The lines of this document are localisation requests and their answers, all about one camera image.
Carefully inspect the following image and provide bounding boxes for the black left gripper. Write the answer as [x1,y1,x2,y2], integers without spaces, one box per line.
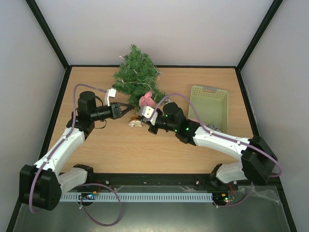
[91,102,133,121]

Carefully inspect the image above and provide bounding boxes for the snowman ornament brown hat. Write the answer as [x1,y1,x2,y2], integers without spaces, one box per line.
[128,115,142,128]

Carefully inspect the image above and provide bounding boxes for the pink felt bow ornament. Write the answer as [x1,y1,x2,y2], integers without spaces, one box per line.
[139,91,155,107]

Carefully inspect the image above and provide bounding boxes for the small green christmas tree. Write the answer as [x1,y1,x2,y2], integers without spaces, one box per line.
[112,44,166,111]

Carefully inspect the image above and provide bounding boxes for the clear led string lights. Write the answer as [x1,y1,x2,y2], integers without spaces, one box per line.
[114,52,159,90]

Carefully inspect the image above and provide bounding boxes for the green perforated plastic basket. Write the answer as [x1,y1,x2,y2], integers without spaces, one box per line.
[190,85,229,134]

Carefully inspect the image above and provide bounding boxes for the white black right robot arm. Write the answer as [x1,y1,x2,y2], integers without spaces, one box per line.
[140,102,278,189]

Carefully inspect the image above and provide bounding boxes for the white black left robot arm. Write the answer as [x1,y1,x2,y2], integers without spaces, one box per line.
[19,89,132,211]

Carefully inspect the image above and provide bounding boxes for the pink ornament in basket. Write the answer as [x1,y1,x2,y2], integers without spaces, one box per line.
[189,118,199,123]

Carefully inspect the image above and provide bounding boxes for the silver star ornament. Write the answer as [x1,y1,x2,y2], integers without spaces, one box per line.
[207,123,222,132]

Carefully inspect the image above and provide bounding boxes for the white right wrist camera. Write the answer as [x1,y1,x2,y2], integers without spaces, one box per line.
[139,106,163,126]

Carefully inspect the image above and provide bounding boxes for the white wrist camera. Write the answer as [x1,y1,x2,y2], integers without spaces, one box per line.
[104,87,116,106]
[139,106,163,126]

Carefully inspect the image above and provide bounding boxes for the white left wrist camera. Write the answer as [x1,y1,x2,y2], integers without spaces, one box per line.
[104,87,116,106]

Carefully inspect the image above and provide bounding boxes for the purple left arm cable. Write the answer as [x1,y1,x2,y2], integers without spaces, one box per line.
[28,83,108,214]

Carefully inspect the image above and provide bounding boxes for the black front mounting rail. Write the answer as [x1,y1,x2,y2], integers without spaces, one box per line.
[94,173,211,187]

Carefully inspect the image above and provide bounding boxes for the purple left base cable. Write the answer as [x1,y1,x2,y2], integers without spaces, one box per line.
[79,183,123,227]

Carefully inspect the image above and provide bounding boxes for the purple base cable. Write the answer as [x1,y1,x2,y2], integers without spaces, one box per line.
[79,183,123,227]
[214,182,254,209]

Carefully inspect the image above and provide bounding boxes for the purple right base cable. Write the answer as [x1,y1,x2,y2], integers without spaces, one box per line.
[214,182,254,209]

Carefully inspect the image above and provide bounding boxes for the light blue slotted cable duct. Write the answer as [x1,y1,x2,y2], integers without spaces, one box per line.
[60,192,213,203]

